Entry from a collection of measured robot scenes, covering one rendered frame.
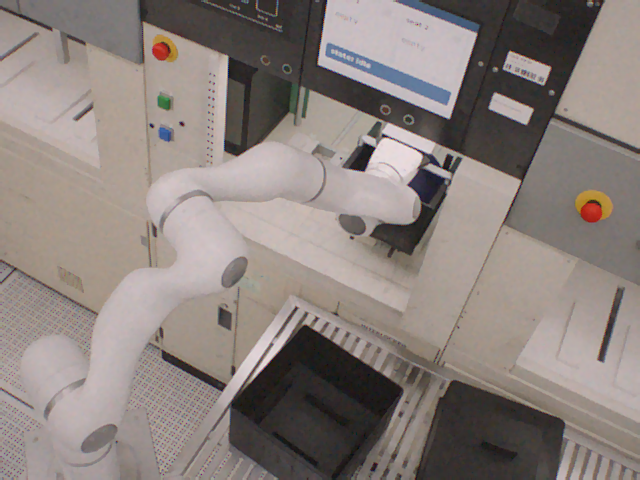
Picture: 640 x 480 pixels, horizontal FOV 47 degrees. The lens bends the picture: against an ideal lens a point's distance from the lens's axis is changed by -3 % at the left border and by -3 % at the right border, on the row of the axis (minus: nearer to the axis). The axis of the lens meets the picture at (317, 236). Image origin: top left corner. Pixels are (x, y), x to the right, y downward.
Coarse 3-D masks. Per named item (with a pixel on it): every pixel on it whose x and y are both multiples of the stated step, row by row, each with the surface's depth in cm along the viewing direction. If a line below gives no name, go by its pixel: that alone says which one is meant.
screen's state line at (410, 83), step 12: (336, 48) 141; (348, 60) 142; (360, 60) 141; (372, 60) 139; (372, 72) 141; (384, 72) 140; (396, 72) 139; (396, 84) 140; (408, 84) 139; (420, 84) 138; (432, 84) 137; (432, 96) 138; (444, 96) 137
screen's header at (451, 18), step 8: (392, 0) 129; (400, 0) 128; (408, 0) 128; (416, 0) 127; (416, 8) 128; (424, 8) 127; (432, 8) 126; (440, 16) 127; (448, 16) 126; (456, 16) 125; (456, 24) 126; (464, 24) 126; (472, 24) 125
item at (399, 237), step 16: (384, 128) 169; (400, 128) 170; (368, 144) 182; (416, 144) 167; (432, 144) 168; (352, 160) 175; (448, 160) 183; (448, 176) 173; (432, 208) 169; (384, 224) 179; (400, 224) 177; (416, 224) 174; (384, 240) 183; (400, 240) 180; (416, 240) 178
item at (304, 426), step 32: (288, 352) 171; (320, 352) 174; (256, 384) 163; (288, 384) 176; (320, 384) 180; (352, 384) 174; (384, 384) 166; (256, 416) 171; (288, 416) 173; (320, 416) 174; (352, 416) 175; (384, 416) 158; (256, 448) 160; (288, 448) 150; (320, 448) 169; (352, 448) 167
